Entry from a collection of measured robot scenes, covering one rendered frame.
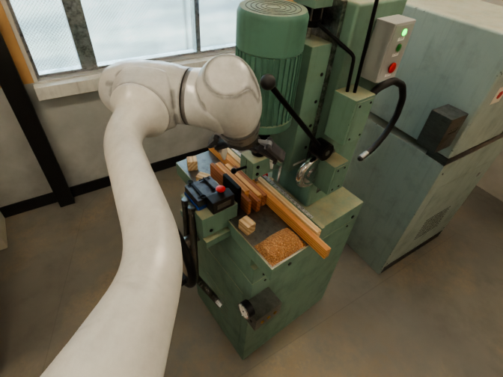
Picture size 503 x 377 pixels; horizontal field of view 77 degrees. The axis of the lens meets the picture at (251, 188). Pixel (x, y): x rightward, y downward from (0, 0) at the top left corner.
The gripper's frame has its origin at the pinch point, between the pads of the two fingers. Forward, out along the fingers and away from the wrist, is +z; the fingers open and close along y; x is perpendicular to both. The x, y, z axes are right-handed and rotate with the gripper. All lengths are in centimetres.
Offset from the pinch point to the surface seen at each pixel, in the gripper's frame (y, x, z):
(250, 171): -0.9, 0.6, 16.3
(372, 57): 28.2, 35.2, -2.2
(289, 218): 14.6, -11.3, 19.7
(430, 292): 108, -23, 126
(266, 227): 8.0, -15.8, 20.7
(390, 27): 30, 39, -10
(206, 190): -12.9, -9.0, 13.3
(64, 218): -132, -30, 121
